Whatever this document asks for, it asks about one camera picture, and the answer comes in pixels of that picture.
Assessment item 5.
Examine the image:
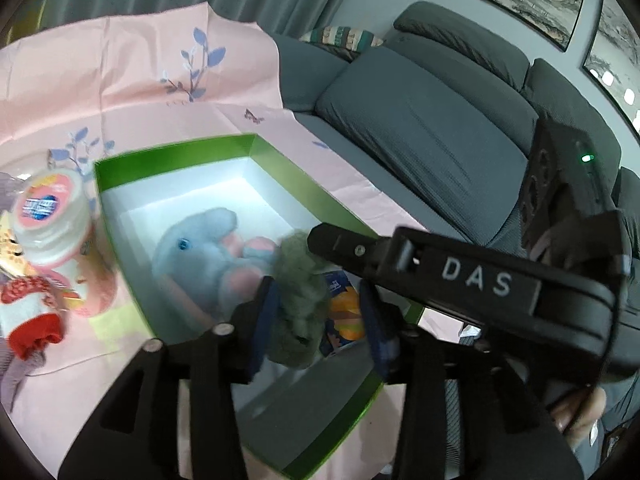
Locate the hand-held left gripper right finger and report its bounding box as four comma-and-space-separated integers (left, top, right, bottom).
357, 280, 586, 480

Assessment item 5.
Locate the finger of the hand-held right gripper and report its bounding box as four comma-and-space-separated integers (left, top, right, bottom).
306, 224, 398, 281

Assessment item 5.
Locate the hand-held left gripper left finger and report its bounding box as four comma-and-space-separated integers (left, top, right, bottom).
57, 275, 278, 480

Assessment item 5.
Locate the green fleece cloth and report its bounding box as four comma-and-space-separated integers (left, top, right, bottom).
267, 230, 333, 368

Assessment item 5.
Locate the blue fruit print carton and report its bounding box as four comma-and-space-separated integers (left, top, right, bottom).
320, 270, 371, 358

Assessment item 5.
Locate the blue plush elephant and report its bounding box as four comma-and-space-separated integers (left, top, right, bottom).
151, 207, 278, 328

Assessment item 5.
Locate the green cardboard box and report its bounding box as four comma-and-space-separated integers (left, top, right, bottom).
94, 132, 431, 478

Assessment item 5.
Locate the person's right hand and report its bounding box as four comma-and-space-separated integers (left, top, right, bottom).
550, 385, 608, 448

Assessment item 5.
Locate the grey sofa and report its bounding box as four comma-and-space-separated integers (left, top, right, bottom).
270, 0, 640, 271

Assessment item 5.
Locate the striped pillow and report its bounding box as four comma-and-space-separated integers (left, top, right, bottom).
300, 25, 386, 51

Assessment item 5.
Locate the red and white sock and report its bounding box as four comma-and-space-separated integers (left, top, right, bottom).
0, 275, 66, 361

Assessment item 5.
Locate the pink plastic jar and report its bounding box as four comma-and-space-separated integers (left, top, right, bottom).
11, 167, 118, 318

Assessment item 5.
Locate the yellow snack packet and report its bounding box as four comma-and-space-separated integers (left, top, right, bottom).
0, 210, 38, 281

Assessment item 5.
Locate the pink printed bedsheet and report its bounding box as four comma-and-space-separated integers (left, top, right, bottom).
0, 2, 436, 480

